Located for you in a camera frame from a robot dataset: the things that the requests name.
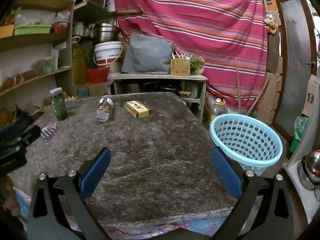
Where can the orange cardboard box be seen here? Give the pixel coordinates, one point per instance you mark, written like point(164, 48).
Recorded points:
point(6, 32)

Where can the bamboo utensil holder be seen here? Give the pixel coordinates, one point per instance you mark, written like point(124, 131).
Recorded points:
point(180, 68)

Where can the hanging beige bundle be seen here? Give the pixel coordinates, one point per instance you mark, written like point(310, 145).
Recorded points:
point(271, 25)

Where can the large yellow oil bottle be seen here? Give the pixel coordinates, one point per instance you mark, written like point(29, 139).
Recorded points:
point(79, 62)

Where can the grey door with wooden frame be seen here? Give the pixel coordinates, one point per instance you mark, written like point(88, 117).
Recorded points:
point(295, 55)

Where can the green plastic bag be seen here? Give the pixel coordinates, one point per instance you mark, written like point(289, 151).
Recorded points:
point(301, 127)

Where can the cardboard box with black print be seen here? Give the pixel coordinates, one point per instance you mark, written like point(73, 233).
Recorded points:
point(311, 95)

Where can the clear plastic jar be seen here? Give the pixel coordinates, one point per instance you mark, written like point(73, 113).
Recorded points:
point(105, 110)

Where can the person's left hand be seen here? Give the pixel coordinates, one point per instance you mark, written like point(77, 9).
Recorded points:
point(8, 195)

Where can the stainless steel kettle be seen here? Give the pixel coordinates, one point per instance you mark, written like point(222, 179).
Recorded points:
point(311, 170)

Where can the sweet potato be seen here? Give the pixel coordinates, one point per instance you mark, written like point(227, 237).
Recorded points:
point(28, 74)

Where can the clear plastic bag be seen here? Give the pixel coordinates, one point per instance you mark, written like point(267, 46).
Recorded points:
point(37, 17)

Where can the green plastic tray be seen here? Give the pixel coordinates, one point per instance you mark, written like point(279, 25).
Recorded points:
point(31, 30)

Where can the blue floral tablecloth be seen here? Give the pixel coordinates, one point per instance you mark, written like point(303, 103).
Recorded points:
point(195, 226)

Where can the bag of green vegetables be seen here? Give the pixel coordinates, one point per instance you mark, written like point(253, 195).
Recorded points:
point(197, 66)

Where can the white plastic bucket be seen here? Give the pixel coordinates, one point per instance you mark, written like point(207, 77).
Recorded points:
point(107, 51)

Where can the small red mesh basket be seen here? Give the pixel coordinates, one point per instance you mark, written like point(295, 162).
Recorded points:
point(60, 27)

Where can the stainless steel pot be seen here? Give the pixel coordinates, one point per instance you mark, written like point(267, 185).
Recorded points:
point(106, 33)

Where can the red striped hanging cloth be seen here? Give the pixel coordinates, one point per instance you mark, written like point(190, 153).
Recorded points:
point(200, 17)

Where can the colourful snack packets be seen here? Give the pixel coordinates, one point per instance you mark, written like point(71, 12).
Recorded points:
point(10, 17)

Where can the purple pill blister pack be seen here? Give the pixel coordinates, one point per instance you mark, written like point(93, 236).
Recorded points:
point(48, 133)

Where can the brown and blue cardboard box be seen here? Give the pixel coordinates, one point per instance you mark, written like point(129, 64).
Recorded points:
point(96, 88)

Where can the green jar with silver lid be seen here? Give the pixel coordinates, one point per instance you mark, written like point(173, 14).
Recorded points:
point(59, 107)

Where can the yellow printed box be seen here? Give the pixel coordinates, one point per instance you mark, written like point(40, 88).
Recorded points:
point(137, 108)

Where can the small oil bottle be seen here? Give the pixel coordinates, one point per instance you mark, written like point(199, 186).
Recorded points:
point(217, 111)

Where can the grey fabric cover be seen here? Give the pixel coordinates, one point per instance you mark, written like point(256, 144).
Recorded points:
point(147, 55)

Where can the light blue plastic basket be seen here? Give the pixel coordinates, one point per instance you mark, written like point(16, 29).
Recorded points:
point(250, 140)

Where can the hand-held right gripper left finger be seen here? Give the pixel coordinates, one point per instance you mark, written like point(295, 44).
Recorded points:
point(96, 172)

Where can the pile of cardboard pieces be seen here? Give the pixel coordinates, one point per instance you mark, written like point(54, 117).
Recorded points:
point(270, 100)

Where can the red plastic basket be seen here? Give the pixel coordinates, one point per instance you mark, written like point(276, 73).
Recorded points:
point(97, 76)

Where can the bundle of chopsticks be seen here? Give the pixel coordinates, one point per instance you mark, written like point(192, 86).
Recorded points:
point(178, 55)

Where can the wooden shelf unit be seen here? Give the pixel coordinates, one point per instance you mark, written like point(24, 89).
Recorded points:
point(32, 38)

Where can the clear plastic container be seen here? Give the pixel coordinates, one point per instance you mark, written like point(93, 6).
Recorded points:
point(46, 66)

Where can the low grey cabinet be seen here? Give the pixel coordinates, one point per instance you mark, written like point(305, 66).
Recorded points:
point(160, 77)

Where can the yellow egg carton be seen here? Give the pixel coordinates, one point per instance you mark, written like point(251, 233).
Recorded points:
point(71, 98)

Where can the wooden stick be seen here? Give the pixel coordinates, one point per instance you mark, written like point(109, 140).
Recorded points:
point(237, 80)

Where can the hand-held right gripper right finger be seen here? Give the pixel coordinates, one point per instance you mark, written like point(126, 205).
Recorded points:
point(227, 172)

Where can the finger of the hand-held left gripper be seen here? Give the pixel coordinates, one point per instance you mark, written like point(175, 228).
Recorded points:
point(27, 133)

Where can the white plastic bottle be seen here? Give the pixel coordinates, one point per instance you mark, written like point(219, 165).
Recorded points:
point(79, 28)

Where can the dark blue plastic crate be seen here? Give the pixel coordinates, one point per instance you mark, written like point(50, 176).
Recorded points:
point(15, 123)

